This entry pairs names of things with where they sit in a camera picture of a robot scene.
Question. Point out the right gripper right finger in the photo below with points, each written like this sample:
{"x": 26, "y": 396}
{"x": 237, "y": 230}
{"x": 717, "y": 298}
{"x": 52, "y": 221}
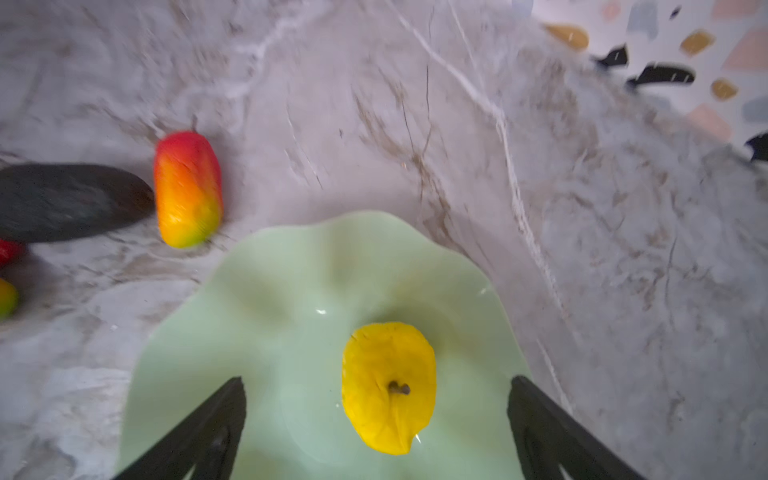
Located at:
{"x": 550, "y": 444}

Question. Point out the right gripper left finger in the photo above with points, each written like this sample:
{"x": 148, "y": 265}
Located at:
{"x": 202, "y": 446}

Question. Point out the green scalloped fruit bowl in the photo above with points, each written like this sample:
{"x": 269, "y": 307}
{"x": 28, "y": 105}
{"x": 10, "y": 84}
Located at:
{"x": 278, "y": 312}

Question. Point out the yellow fake apple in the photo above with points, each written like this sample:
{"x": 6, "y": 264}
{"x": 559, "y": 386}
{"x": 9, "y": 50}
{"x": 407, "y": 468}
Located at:
{"x": 389, "y": 385}

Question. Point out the red orange fake mango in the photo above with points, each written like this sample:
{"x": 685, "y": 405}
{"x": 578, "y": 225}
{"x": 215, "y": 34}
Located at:
{"x": 9, "y": 299}

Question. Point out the red yellow fake mango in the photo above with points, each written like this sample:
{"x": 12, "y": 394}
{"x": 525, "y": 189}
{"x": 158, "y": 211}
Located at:
{"x": 188, "y": 190}

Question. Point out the dark fake avocado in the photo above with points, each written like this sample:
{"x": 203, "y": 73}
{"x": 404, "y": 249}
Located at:
{"x": 43, "y": 203}

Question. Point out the red fake peach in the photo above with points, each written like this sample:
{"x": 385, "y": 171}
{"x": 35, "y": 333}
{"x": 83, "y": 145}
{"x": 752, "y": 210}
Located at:
{"x": 10, "y": 252}

